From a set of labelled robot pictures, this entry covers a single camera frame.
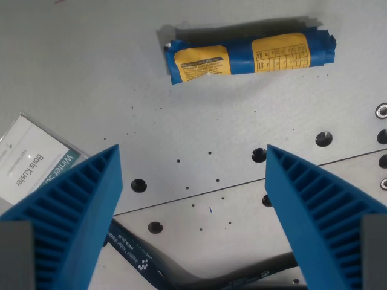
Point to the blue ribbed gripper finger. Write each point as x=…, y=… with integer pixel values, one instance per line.
x=314, y=205
x=77, y=208

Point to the white name badge card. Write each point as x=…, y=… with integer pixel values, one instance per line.
x=33, y=157

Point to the silver socket head screw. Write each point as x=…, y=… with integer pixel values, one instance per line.
x=381, y=110
x=384, y=183

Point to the rolled blue yellow food wrapper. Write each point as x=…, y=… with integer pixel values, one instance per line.
x=242, y=57

